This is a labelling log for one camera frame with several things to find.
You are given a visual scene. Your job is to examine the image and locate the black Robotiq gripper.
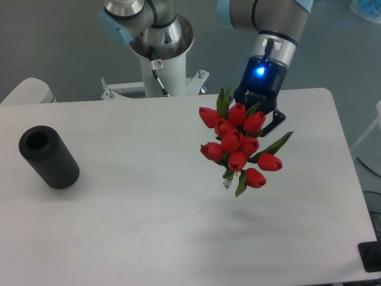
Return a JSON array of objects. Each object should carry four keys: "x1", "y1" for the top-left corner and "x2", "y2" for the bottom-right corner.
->
[{"x1": 234, "y1": 57, "x2": 288, "y2": 138}]

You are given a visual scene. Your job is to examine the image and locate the red tulip bouquet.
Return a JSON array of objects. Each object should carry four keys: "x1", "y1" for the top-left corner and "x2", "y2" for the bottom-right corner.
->
[{"x1": 199, "y1": 86, "x2": 293, "y2": 197}]

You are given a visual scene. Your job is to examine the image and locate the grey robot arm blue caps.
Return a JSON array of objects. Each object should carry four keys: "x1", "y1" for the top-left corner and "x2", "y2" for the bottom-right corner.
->
[{"x1": 98, "y1": 1, "x2": 313, "y2": 134}]

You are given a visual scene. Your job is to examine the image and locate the blue plastic bag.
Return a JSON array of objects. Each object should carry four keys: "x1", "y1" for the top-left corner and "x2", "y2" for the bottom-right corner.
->
[{"x1": 349, "y1": 0, "x2": 380, "y2": 24}]

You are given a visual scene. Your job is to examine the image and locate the black device table corner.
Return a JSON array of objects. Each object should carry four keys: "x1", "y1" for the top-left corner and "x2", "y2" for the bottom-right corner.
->
[{"x1": 358, "y1": 241, "x2": 380, "y2": 273}]

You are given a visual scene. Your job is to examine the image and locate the black cylindrical vase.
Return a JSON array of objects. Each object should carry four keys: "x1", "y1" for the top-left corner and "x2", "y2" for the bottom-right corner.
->
[{"x1": 18, "y1": 125, "x2": 80, "y2": 189}]

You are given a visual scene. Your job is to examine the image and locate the white rounded object left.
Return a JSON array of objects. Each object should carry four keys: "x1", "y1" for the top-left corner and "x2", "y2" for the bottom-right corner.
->
[{"x1": 1, "y1": 77, "x2": 57, "y2": 106}]

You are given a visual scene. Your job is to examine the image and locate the black cable on floor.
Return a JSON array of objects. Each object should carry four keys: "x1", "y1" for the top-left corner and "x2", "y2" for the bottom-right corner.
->
[{"x1": 355, "y1": 156, "x2": 381, "y2": 176}]

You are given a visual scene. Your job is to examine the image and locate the white frame right edge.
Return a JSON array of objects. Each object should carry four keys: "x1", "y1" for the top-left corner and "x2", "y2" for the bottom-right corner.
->
[{"x1": 350, "y1": 101, "x2": 380, "y2": 153}]

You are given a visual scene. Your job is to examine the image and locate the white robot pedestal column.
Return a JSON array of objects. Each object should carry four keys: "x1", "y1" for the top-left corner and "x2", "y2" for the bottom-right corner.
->
[{"x1": 129, "y1": 14, "x2": 195, "y2": 98}]

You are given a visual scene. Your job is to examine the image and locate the grey cable on pedestal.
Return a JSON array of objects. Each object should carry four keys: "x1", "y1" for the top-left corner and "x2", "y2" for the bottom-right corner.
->
[{"x1": 148, "y1": 45, "x2": 171, "y2": 98}]

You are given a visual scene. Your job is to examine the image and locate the white pedestal base frame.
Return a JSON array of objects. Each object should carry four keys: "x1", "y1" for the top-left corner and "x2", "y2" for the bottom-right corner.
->
[{"x1": 101, "y1": 69, "x2": 210, "y2": 101}]

